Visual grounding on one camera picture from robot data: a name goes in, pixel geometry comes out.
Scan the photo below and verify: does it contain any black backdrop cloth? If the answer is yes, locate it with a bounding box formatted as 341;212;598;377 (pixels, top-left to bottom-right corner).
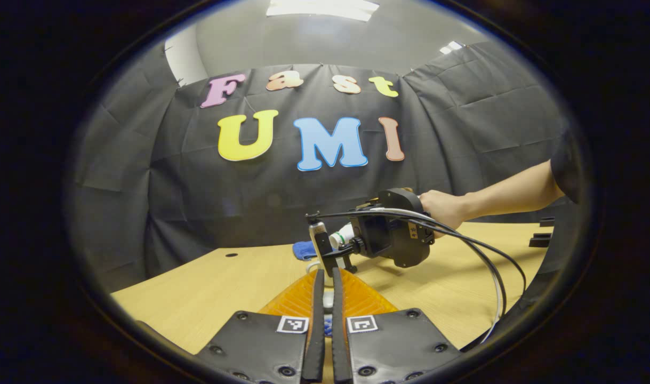
71;42;576;293

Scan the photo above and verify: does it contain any white teacup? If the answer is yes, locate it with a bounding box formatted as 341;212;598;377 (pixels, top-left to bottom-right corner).
306;260;339;289

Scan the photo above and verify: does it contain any person's dark shirt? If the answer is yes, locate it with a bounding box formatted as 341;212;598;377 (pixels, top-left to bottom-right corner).
550;125;585;204

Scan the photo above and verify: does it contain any large ceiling light panel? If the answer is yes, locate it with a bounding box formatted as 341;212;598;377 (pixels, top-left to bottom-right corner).
266;0;381;22

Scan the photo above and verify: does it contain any blue towel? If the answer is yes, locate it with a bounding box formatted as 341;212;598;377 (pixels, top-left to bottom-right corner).
293;241;319;261

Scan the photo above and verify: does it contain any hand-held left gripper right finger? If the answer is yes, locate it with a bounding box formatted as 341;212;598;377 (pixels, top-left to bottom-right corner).
332;267;464;384

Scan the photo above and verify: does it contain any white cable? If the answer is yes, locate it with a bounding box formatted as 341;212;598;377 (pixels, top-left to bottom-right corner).
370;207;504;343

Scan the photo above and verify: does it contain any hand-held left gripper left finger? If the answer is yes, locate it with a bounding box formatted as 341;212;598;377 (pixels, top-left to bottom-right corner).
194;268;326;384

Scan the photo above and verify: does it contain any white water bottle green label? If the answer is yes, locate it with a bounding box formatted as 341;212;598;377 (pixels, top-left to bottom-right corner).
329;223;356;250

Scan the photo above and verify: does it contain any black cable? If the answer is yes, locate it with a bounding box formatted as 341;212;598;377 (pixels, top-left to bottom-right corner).
305;211;527;299
431;221;509;321

